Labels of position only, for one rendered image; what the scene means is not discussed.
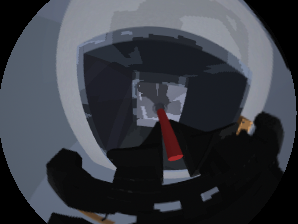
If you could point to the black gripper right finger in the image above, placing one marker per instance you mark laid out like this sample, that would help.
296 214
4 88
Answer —
196 144

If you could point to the red peg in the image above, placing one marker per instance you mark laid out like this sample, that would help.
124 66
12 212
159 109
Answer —
172 147

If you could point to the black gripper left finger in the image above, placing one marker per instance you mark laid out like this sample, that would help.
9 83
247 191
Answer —
146 154

